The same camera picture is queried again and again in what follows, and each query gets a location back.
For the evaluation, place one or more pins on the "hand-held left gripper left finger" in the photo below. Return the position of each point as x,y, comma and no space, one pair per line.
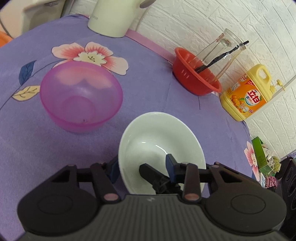
113,169

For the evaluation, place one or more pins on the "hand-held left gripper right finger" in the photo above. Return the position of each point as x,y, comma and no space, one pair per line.
171,169

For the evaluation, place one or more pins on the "red patterned ceramic bowl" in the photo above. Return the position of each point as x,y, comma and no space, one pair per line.
150,139

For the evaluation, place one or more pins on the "purple floral tablecloth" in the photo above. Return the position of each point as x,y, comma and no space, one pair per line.
150,97

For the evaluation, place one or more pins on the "purple plastic bowl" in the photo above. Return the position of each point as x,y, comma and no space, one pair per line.
76,92

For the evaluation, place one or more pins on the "green box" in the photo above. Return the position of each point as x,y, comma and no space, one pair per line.
259,153

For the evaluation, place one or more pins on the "red plastic colander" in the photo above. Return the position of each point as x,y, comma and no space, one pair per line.
187,71

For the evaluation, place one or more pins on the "yellow detergent bottle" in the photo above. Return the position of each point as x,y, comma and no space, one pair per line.
245,97

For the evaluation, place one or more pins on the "black speaker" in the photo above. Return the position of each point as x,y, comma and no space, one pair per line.
289,180

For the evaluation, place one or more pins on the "black stirring stick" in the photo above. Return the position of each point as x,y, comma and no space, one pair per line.
222,55

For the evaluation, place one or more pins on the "clear glass carafe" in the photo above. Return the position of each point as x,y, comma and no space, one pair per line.
227,39

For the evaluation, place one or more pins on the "cream thermos jug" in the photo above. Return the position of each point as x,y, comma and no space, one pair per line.
108,18

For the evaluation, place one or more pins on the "white water dispenser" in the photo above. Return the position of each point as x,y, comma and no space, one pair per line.
30,14

